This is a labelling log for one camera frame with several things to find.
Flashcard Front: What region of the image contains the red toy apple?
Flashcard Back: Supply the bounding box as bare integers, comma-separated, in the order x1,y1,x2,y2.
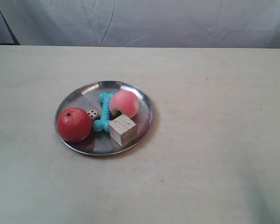
56,107,92,142

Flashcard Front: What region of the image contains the small wooden die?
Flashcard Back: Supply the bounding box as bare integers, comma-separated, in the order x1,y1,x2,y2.
87,109,101,121

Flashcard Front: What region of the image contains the pink toy peach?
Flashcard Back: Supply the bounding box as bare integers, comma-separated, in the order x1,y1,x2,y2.
109,90,139,118

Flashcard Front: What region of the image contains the round stainless steel plate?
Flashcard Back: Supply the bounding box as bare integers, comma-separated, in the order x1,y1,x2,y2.
54,80,155,156

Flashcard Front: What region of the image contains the light wooden cube block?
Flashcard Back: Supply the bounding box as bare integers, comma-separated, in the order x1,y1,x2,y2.
108,114,137,147

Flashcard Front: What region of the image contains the grey-blue fabric backdrop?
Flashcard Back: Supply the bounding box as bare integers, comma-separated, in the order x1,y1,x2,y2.
0,0,280,48

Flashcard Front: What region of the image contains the turquoise rubber bone toy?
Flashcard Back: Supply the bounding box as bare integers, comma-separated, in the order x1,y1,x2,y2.
92,92,115,133

